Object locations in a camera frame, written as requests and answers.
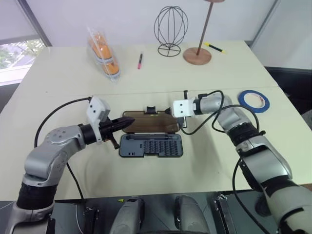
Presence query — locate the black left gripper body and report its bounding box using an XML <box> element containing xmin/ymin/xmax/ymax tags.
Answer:
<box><xmin>98</xmin><ymin>116</ymin><xmax>121</xmax><ymax>150</ymax></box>

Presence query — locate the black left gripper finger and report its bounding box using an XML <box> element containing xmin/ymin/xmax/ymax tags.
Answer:
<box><xmin>112</xmin><ymin>117</ymin><xmax>136</xmax><ymax>125</ymax></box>
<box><xmin>111</xmin><ymin>122</ymin><xmax>134</xmax><ymax>132</ymax></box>

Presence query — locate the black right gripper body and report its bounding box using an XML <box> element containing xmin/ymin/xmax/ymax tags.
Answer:
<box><xmin>176</xmin><ymin>90</ymin><xmax>190</xmax><ymax>129</ymax></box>

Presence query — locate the black screwdriver bit case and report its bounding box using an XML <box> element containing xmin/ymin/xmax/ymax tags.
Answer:
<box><xmin>118</xmin><ymin>110</ymin><xmax>184</xmax><ymax>159</ymax></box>

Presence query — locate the wooden stand with round base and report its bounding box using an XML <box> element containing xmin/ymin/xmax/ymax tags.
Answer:
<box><xmin>183</xmin><ymin>0</ymin><xmax>226</xmax><ymax>65</ymax></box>

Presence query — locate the yellow and black marker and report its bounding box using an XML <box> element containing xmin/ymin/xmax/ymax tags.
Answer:
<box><xmin>203</xmin><ymin>42</ymin><xmax>226</xmax><ymax>54</ymax></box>

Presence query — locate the blue tape roll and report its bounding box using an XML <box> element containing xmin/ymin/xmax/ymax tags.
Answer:
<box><xmin>238</xmin><ymin>90</ymin><xmax>271</xmax><ymax>114</ymax></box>

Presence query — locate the clear package of orange items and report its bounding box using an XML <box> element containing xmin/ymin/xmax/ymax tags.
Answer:
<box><xmin>87</xmin><ymin>26</ymin><xmax>122</xmax><ymax>82</ymax></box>

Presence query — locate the dark grey rounded shape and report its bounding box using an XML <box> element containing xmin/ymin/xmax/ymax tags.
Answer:
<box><xmin>109</xmin><ymin>195</ymin><xmax>145</xmax><ymax>234</ymax></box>
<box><xmin>174</xmin><ymin>195</ymin><xmax>211</xmax><ymax>234</ymax></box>

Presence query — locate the dark seat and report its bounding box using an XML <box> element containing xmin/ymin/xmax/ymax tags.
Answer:
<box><xmin>264</xmin><ymin>66</ymin><xmax>312</xmax><ymax>122</ymax></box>

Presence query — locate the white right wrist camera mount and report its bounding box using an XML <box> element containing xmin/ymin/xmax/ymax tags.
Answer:
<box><xmin>171</xmin><ymin>98</ymin><xmax>196</xmax><ymax>119</ymax></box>

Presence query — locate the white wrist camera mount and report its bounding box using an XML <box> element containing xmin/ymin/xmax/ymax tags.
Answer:
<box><xmin>86</xmin><ymin>96</ymin><xmax>112</xmax><ymax>145</ymax></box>
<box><xmin>171</xmin><ymin>98</ymin><xmax>196</xmax><ymax>119</ymax></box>

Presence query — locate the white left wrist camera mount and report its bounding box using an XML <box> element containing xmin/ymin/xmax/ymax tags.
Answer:
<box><xmin>86</xmin><ymin>96</ymin><xmax>112</xmax><ymax>145</ymax></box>

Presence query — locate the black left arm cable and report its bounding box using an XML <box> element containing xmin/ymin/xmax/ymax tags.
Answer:
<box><xmin>34</xmin><ymin>97</ymin><xmax>93</xmax><ymax>207</ymax></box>

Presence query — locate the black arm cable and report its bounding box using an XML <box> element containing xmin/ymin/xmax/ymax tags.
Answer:
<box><xmin>180</xmin><ymin>90</ymin><xmax>278</xmax><ymax>234</ymax></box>
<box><xmin>34</xmin><ymin>97</ymin><xmax>93</xmax><ymax>207</ymax></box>

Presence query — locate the black wire hat stand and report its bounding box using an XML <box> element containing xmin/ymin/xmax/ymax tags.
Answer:
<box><xmin>154</xmin><ymin>6</ymin><xmax>189</xmax><ymax>58</ymax></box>

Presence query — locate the black bracket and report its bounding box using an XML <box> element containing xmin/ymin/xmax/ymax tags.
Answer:
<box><xmin>211</xmin><ymin>192</ymin><xmax>233</xmax><ymax>234</ymax></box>
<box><xmin>83</xmin><ymin>206</ymin><xmax>101</xmax><ymax>234</ymax></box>

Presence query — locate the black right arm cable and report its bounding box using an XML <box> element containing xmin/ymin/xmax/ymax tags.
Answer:
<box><xmin>180</xmin><ymin>90</ymin><xmax>278</xmax><ymax>234</ymax></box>

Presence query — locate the grey metal frame post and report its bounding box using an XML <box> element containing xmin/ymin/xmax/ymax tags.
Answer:
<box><xmin>250</xmin><ymin>0</ymin><xmax>281</xmax><ymax>47</ymax></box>

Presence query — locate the window with grey frame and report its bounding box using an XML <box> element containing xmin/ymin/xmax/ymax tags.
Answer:
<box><xmin>0</xmin><ymin>0</ymin><xmax>53</xmax><ymax>86</ymax></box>

